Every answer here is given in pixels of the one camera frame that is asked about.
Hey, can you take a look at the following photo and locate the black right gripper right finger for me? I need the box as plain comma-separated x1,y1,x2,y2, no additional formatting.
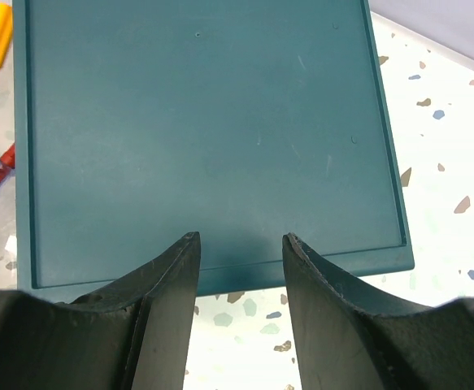
282,233,474,389

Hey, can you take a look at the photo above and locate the teal drawer box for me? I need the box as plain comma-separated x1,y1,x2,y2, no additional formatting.
12,0,414,301

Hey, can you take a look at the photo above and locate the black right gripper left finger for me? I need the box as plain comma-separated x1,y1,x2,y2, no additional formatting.
0,232,201,389

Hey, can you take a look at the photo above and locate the small red screwdriver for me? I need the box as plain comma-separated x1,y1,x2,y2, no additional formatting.
0,144,15,183

